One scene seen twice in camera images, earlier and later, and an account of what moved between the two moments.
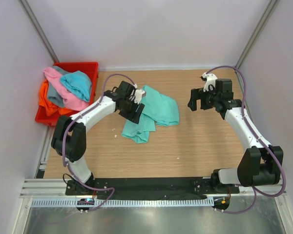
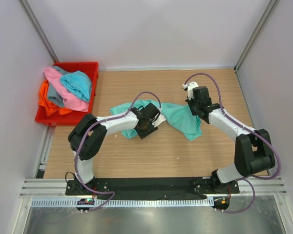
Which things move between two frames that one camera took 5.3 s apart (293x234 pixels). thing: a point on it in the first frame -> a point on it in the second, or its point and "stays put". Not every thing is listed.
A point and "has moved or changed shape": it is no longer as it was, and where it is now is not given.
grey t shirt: x=54 y=97 stays put
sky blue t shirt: x=78 y=84 stays put
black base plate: x=150 y=188 stays put
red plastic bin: x=92 y=69 stays put
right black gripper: x=197 y=94 -> x=190 y=103
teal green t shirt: x=158 y=108 has moved or changed shape
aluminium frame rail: x=46 y=188 stays put
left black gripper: x=134 y=117 -> x=143 y=134
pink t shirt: x=70 y=101 stays put
